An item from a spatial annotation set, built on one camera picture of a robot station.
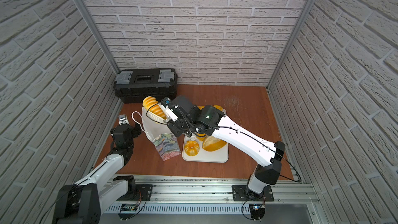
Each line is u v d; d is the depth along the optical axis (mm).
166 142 731
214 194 757
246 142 416
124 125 725
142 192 733
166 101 543
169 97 1014
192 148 870
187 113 452
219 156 851
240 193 740
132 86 974
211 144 850
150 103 684
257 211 695
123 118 725
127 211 713
